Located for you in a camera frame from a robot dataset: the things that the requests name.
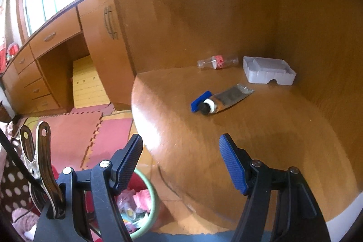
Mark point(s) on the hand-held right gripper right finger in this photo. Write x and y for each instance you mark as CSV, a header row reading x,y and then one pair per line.
x,y
232,162

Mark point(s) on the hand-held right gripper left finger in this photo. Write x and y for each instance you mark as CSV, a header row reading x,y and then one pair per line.
x,y
127,165

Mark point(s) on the green red plastic basin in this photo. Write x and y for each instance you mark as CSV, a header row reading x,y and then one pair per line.
x,y
155,203

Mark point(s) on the blue plastic clip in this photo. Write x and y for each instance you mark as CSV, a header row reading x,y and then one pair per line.
x,y
198,101

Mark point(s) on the white paper packet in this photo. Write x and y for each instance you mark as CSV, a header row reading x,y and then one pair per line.
x,y
255,77

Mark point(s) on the clear plastic bottle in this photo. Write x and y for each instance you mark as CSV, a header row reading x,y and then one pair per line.
x,y
218,61

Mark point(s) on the rounded wooden shelf unit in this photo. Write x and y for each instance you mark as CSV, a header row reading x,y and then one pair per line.
x,y
255,3

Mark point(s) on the purple foam puzzle mat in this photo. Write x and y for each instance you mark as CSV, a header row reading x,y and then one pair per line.
x,y
93,110
113,134

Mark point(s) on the pink foam puzzle mat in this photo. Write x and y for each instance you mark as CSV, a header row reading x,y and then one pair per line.
x,y
71,134

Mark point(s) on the blue foam puzzle mat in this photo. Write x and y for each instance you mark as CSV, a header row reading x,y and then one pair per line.
x,y
198,237

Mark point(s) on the metal spring clip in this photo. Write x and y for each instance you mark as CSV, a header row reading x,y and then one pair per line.
x,y
44,151

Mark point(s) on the yellow grid board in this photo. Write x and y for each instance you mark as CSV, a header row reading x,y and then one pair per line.
x,y
90,83

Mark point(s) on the small wooden drawer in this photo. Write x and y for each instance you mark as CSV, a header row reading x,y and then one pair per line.
x,y
37,89
29,74
44,103
24,59

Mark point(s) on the brown polka-dot cloth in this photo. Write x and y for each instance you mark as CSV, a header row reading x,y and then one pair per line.
x,y
17,188

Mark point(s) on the wooden dresser desk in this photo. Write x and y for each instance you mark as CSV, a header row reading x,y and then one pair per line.
x,y
99,40

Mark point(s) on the wide wooden drawer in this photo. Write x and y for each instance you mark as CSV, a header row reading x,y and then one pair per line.
x,y
56,35

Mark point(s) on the red white box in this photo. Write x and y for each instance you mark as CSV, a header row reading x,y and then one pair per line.
x,y
12,50

